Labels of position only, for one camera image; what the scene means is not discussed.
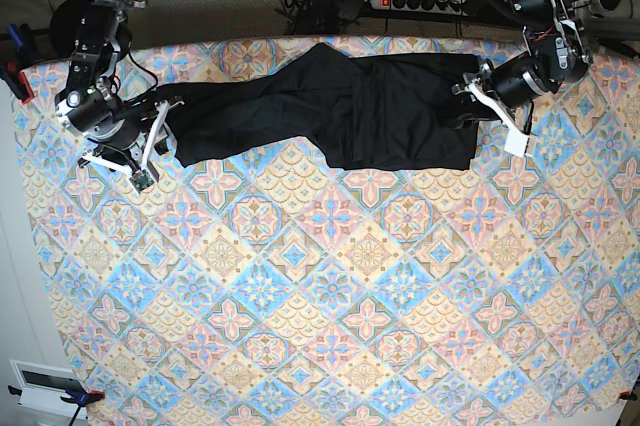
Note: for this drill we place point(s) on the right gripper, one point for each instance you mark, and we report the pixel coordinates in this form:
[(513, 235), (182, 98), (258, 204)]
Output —
[(125, 132)]

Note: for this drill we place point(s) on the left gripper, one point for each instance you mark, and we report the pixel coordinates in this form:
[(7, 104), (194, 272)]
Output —
[(517, 81)]

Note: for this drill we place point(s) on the black t-shirt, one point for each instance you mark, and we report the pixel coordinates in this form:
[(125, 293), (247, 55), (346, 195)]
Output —
[(378, 112)]

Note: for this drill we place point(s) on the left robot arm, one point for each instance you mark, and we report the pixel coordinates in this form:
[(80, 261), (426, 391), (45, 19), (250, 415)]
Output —
[(556, 51)]

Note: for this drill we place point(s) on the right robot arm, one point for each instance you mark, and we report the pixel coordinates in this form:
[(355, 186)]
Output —
[(94, 36)]

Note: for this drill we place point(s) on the white power strip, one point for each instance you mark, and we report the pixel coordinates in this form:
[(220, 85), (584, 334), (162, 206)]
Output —
[(451, 7)]

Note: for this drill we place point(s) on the blue orange clamp upper left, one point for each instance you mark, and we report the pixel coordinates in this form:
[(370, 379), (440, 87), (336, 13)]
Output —
[(12, 71)]

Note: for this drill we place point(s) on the blue orange clamp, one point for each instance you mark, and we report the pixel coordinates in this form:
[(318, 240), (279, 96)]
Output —
[(75, 397), (12, 71)]

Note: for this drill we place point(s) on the patterned tablecloth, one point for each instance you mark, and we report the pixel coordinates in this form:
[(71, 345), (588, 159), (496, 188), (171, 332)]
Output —
[(271, 289)]

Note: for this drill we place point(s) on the white floor vent box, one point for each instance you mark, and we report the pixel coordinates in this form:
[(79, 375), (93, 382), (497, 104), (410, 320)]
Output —
[(42, 388)]

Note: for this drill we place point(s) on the blue orange clamp lower left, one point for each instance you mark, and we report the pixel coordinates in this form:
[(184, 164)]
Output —
[(75, 397)]

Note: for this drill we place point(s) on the orange clamp lower right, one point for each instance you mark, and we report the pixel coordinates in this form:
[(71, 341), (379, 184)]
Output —
[(628, 396)]

